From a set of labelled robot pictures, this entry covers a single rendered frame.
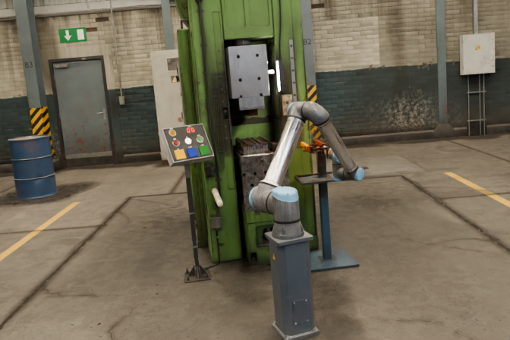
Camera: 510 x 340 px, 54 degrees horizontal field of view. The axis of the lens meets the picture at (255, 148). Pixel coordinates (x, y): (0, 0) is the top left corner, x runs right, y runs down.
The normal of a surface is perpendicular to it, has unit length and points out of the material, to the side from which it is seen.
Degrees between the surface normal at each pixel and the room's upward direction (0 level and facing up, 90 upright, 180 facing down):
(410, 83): 91
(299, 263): 90
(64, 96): 90
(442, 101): 90
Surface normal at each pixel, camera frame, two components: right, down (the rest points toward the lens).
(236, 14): 0.17, 0.13
